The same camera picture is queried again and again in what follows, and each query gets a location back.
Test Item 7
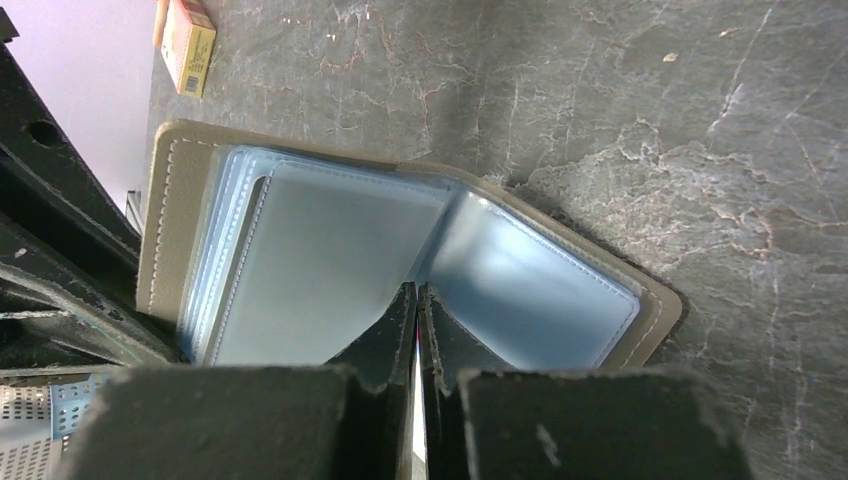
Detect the grey card holder wallet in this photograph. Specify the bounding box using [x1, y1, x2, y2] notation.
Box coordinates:
[136, 120, 683, 369]

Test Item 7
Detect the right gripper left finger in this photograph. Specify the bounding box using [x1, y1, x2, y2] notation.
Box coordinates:
[59, 282, 417, 479]

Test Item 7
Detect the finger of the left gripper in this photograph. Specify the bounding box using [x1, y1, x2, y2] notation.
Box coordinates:
[1, 49, 179, 368]

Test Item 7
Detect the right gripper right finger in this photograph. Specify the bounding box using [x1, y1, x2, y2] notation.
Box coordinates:
[417, 284, 752, 479]

